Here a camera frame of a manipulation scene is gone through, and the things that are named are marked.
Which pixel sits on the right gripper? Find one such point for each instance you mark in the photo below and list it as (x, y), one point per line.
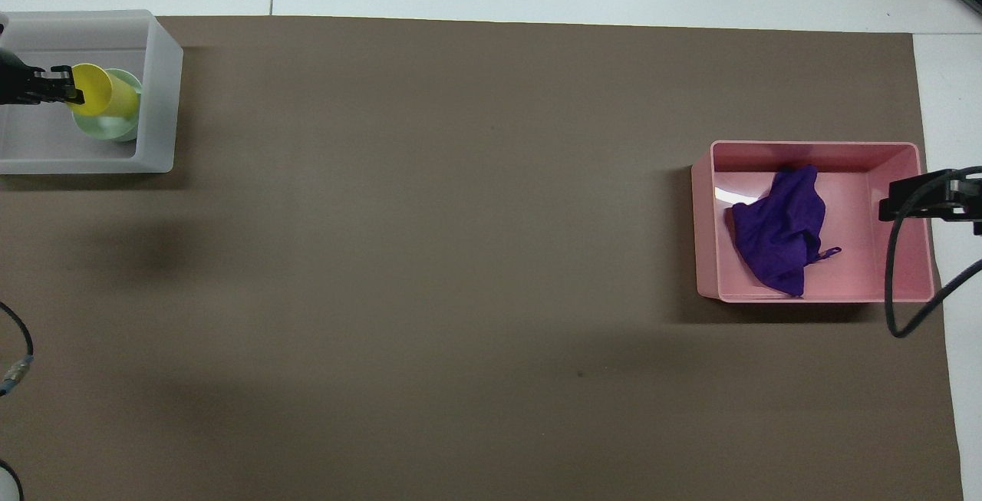
(968, 198)

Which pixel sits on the purple cloth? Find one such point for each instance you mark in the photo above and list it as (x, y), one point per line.
(779, 229)

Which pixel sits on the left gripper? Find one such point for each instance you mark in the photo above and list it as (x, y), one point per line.
(14, 79)

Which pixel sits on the light green plastic cup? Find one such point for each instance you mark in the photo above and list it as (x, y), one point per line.
(115, 129)

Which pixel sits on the yellow plastic cup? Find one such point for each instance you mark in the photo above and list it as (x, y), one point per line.
(103, 92)

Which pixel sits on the pink plastic box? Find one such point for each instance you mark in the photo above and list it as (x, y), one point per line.
(851, 271)

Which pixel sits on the translucent white plastic box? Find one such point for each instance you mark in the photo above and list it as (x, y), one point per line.
(92, 29)

